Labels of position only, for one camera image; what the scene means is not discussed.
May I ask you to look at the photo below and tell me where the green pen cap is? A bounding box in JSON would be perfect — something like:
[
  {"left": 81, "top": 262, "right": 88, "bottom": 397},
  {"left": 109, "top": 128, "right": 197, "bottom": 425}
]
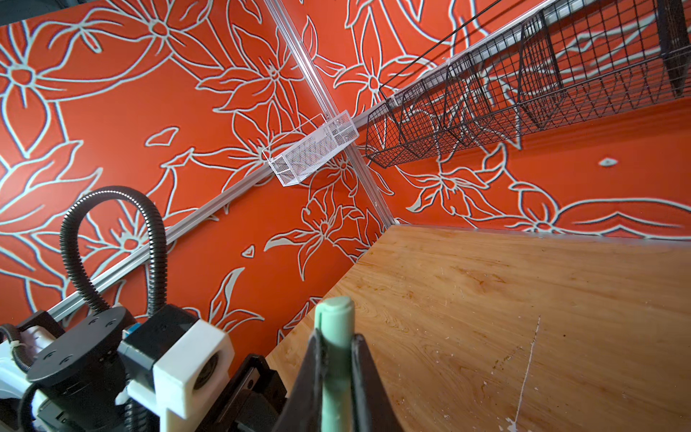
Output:
[{"left": 315, "top": 296, "right": 356, "bottom": 431}]

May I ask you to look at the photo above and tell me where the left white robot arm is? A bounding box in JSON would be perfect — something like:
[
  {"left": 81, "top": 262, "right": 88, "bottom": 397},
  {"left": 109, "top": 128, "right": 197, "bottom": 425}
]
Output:
[{"left": 1, "top": 186, "right": 287, "bottom": 431}]

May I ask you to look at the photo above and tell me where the black wire mesh basket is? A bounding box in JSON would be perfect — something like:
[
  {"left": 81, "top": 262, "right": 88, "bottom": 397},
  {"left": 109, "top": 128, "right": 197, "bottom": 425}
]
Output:
[{"left": 365, "top": 1, "right": 690, "bottom": 167}]

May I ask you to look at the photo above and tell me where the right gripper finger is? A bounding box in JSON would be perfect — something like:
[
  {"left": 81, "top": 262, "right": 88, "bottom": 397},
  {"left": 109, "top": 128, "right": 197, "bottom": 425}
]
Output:
[{"left": 351, "top": 334, "right": 403, "bottom": 432}]

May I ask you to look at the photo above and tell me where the clear plastic bin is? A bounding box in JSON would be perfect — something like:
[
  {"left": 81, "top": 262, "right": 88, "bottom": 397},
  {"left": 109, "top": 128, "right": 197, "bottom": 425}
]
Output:
[{"left": 269, "top": 111, "right": 359, "bottom": 187}]

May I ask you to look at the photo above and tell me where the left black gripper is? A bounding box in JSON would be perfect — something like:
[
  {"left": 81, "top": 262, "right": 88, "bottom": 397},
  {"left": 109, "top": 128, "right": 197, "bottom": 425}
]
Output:
[{"left": 199, "top": 329, "right": 327, "bottom": 432}]

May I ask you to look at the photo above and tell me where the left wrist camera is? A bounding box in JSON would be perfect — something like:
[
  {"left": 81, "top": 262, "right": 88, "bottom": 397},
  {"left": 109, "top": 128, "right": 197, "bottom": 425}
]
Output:
[{"left": 116, "top": 304, "right": 235, "bottom": 431}]

